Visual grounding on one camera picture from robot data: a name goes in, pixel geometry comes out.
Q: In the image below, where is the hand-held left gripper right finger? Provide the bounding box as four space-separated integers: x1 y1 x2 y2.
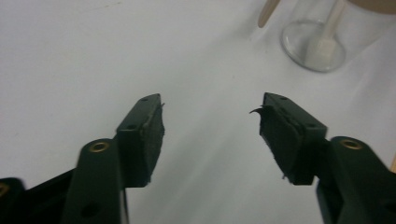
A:
249 91 396 224

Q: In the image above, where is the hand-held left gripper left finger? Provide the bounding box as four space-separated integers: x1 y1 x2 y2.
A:
61 92 166 224

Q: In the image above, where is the white plastic utensil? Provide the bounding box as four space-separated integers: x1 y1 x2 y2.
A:
304 0 347 71

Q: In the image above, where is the clear glass cup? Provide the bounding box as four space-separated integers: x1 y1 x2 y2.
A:
280 0 396 74

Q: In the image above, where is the wooden stick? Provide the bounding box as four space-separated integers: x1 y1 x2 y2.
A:
257 0 282 29

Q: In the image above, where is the tan round object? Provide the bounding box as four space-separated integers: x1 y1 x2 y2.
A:
347 0 396 15

